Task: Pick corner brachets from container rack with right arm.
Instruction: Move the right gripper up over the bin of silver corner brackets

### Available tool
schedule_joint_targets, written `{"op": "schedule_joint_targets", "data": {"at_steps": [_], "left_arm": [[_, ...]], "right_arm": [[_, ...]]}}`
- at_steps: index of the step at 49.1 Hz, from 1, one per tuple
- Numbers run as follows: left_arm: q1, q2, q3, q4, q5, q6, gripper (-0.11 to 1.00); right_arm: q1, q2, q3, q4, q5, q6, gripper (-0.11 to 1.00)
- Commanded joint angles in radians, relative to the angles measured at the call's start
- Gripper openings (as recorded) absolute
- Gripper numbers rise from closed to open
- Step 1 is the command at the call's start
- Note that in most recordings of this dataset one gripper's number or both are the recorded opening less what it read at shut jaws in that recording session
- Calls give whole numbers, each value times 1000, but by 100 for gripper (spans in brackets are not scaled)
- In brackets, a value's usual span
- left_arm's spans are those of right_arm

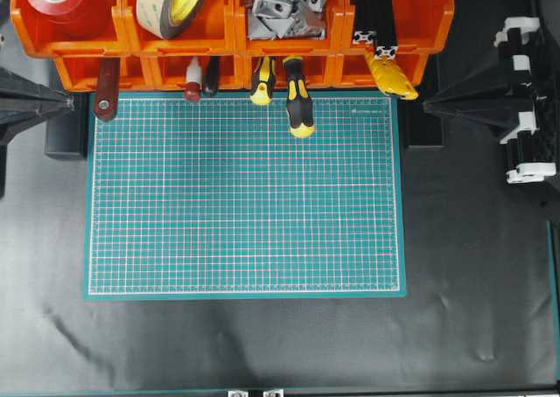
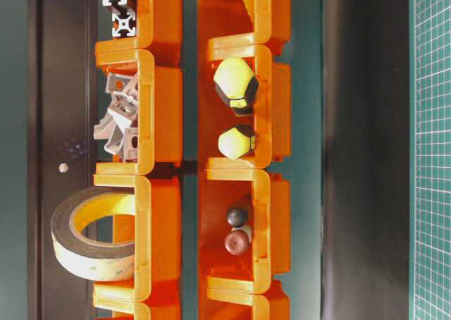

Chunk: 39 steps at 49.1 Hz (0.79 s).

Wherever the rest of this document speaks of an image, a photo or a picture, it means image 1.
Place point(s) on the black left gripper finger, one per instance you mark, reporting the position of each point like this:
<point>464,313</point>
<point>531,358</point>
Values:
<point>25,104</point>

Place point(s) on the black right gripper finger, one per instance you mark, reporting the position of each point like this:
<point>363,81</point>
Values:
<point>486,98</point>

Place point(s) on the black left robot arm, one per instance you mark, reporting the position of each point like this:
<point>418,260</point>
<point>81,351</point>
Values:
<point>25,104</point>

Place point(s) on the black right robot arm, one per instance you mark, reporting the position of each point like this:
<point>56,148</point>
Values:
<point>526,159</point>

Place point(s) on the orange container rack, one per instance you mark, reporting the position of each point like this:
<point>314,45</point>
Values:
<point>219,29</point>

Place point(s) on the pile of grey corner brackets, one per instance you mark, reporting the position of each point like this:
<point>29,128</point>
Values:
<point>282,19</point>

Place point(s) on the red tape roll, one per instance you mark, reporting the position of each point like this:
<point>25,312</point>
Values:
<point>75,18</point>

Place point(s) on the yellow utility knife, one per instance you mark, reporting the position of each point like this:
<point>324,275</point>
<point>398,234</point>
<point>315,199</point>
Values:
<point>388,76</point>

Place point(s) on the black aluminium profile right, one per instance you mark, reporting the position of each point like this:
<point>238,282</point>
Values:
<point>386,38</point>

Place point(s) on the black aluminium profile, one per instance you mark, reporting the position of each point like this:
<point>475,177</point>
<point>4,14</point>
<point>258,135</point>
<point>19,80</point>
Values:
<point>386,38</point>
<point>364,21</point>

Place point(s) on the black aluminium profile left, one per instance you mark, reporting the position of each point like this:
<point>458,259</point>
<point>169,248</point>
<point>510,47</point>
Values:
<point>364,21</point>

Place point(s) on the cream double-sided tape roll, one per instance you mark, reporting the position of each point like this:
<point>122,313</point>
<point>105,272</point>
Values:
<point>166,19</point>

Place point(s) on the dark red black pen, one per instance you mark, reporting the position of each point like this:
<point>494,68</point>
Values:
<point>212,77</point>

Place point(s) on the long yellow black screwdriver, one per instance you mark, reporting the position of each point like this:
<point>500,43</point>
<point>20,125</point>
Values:
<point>299,103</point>

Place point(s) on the green cutting mat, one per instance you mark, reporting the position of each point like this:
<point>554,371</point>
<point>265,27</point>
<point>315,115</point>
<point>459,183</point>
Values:
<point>217,200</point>

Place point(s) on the short yellow black screwdriver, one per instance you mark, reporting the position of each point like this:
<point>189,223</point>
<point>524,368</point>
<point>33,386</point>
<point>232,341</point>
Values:
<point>263,81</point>

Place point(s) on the dark red handled tool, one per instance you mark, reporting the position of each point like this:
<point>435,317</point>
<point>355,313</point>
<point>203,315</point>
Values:
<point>107,91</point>

